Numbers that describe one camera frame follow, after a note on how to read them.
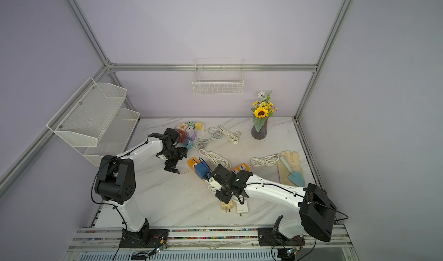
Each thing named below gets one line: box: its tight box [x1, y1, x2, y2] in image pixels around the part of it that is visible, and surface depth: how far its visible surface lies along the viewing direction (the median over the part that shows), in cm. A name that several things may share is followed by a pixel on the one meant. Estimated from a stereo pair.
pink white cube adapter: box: [176, 122, 189, 132], surface depth 106 cm
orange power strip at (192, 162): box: [186, 157, 200, 173], surface depth 97 cm
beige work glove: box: [277, 150, 305, 186], surface depth 98 cm
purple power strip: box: [185, 132, 197, 141], surface depth 109 cm
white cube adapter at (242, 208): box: [236, 199, 249, 218], surface depth 81 cm
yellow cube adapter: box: [194, 122, 203, 131], surface depth 110 cm
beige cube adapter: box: [220, 199, 234, 214], surface depth 81 cm
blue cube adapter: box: [194, 160, 211, 180], surface depth 88 cm
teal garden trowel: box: [279, 155, 306, 188], surface depth 95 cm
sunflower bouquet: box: [250, 90, 279, 133], surface depth 92 cm
